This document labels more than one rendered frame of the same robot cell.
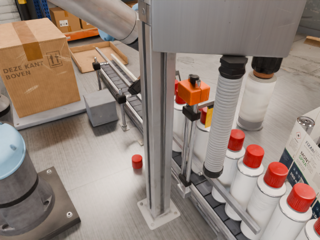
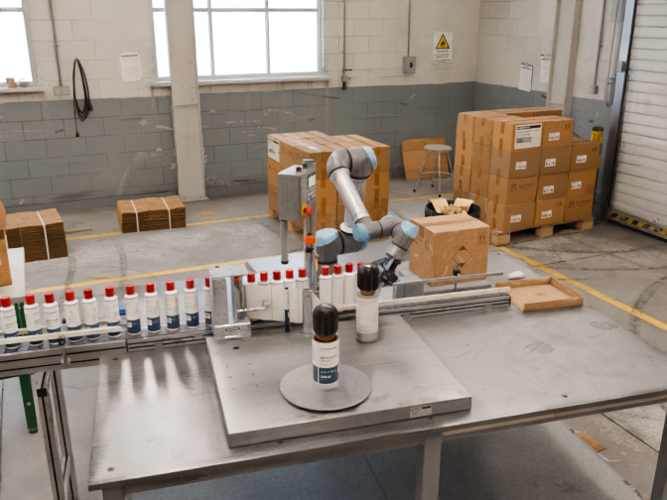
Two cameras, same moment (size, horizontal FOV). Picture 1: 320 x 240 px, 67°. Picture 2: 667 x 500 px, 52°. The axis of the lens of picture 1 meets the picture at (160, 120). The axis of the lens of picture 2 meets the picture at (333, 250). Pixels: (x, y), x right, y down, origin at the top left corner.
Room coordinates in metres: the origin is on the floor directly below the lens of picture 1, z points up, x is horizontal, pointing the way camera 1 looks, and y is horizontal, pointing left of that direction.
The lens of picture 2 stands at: (1.07, -2.69, 2.07)
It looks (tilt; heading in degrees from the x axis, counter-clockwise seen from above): 19 degrees down; 102
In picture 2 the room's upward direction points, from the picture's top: straight up
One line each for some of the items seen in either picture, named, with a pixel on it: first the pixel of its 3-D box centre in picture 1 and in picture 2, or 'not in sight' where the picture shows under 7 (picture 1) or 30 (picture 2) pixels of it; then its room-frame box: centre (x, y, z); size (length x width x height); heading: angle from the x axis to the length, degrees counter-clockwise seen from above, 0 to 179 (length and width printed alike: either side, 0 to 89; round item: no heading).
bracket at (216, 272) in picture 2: not in sight; (227, 271); (0.15, -0.39, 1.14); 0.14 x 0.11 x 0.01; 28
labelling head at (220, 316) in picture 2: not in sight; (229, 302); (0.15, -0.38, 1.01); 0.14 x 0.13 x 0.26; 28
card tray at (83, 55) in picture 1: (96, 55); (538, 293); (1.36, 0.37, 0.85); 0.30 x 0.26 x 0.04; 28
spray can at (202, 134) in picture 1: (204, 141); (326, 289); (0.47, -0.11, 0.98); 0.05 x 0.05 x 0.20
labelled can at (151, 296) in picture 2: not in sight; (152, 307); (-0.15, -0.44, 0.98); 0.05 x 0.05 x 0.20
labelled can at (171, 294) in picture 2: not in sight; (172, 305); (-0.09, -0.40, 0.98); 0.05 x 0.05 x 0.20
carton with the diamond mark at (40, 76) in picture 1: (34, 64); (448, 248); (0.93, 0.51, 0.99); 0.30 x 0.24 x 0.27; 32
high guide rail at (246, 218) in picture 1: (141, 99); (390, 285); (0.71, 0.07, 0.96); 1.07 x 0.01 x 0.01; 28
